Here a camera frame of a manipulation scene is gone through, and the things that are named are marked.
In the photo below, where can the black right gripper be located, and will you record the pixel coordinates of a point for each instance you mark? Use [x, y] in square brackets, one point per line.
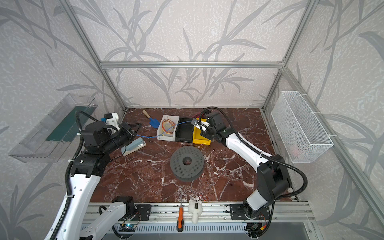
[205, 131]

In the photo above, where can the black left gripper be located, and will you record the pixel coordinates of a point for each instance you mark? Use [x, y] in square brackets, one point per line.
[129, 132]

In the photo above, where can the grey perforated cable spool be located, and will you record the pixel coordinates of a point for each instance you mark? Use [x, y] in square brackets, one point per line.
[187, 163]

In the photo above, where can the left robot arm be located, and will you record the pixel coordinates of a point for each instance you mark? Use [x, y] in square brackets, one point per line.
[97, 141]

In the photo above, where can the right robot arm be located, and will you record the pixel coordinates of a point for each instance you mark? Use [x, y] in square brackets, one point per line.
[273, 179]

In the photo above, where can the yellow plastic bin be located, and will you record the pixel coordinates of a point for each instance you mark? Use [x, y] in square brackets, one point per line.
[197, 137]

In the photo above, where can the black plastic bin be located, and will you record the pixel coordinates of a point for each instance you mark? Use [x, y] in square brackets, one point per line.
[184, 130]

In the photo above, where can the white plastic bin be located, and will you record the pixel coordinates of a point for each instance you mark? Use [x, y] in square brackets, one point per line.
[167, 128]

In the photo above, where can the white plastic part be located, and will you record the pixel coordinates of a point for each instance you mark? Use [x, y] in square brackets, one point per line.
[195, 209]

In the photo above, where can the pink object in basket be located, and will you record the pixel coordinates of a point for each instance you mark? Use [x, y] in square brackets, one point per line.
[296, 151]

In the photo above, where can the green circuit board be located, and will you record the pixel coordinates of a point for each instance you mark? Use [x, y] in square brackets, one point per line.
[127, 228]

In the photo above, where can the blue brush wooden handle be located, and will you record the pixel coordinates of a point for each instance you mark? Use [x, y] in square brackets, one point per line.
[153, 122]

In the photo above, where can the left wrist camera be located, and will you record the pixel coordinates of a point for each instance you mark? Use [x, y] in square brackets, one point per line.
[111, 119]

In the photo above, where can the clear plastic wall tray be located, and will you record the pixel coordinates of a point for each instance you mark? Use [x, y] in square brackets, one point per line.
[47, 142]

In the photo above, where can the white wire mesh basket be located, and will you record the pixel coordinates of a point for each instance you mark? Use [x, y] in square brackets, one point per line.
[298, 124]

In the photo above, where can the orange handled screwdriver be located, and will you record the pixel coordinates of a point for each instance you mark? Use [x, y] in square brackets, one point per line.
[180, 222]

